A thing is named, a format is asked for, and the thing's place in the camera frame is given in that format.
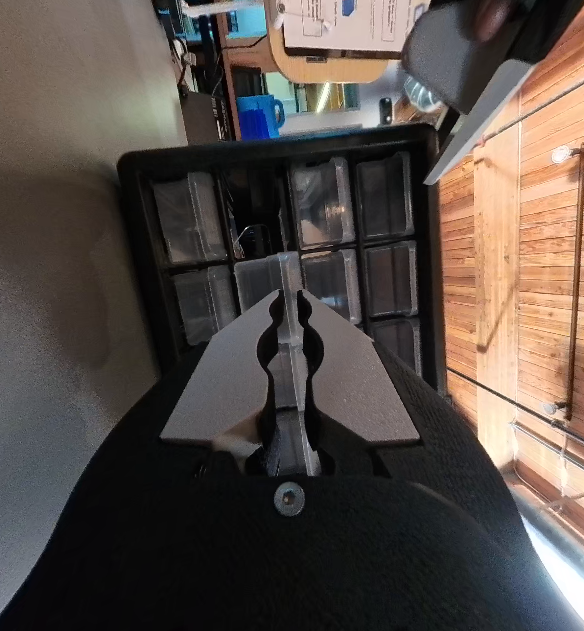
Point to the transparent plastic drawer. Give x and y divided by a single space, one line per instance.
257 286

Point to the blue mug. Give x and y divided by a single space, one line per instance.
255 118

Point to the curved plywood panel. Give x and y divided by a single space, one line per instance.
321 71

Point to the rows of small clear drawers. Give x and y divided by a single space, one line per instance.
321 207

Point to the shiny metal object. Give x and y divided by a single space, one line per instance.
420 93

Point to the brown wooden shelf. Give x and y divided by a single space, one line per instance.
227 74

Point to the black equipment box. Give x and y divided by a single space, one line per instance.
203 118

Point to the small black device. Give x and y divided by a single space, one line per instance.
385 110

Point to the person's left hand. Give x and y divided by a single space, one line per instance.
491 17

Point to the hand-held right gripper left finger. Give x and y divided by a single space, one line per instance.
223 384

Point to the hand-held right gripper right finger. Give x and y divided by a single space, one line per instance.
356 384

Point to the white paper sheet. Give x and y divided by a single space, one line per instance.
395 24
321 24

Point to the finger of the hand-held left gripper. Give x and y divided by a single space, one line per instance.
484 118

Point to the black drawer cabinet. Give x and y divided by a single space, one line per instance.
272 148

